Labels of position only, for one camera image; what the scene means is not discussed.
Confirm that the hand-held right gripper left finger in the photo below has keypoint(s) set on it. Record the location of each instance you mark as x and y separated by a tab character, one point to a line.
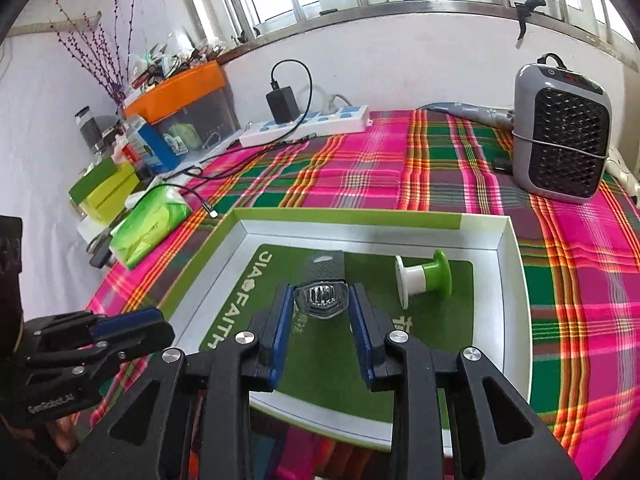
282	340

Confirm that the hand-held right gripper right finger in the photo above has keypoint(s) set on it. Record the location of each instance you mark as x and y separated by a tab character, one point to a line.
361	340

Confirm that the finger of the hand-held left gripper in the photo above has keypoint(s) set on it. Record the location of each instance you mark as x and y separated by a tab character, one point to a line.
145	342
130	321

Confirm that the black bike light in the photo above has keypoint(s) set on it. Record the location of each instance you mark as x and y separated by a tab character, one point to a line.
325	270

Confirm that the green cardboard box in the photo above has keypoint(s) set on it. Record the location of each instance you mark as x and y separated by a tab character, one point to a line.
450	340

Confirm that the green and grey suction knob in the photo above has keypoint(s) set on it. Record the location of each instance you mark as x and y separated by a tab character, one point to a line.
442	277

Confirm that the green tissue pack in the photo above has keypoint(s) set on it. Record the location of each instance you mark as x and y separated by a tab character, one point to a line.
150	225

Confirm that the green yellow carton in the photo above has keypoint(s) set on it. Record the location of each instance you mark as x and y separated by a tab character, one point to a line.
105	190

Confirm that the dark glass jar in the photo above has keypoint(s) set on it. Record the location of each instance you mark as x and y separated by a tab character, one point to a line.
90	132

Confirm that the pink green plaid blanket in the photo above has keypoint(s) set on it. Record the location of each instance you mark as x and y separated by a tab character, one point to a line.
400	170

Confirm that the blue carton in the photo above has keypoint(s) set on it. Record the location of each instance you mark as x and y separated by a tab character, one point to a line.
155	147

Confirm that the purple flower branches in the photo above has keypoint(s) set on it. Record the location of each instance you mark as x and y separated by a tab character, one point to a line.
116	91

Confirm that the white power strip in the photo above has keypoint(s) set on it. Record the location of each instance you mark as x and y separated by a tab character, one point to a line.
320	122

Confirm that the black charger adapter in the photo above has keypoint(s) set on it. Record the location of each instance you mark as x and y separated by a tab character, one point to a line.
282	105

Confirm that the clear storage box orange lid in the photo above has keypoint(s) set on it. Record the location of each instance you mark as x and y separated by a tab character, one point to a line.
175	87

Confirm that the grey floral cloth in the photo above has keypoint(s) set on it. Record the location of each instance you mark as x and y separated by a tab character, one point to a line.
475	111

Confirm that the heap of assorted trinkets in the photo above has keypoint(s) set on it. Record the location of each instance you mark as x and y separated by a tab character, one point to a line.
170	62

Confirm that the grey fan heater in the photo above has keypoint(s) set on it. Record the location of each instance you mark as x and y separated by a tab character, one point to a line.
565	130

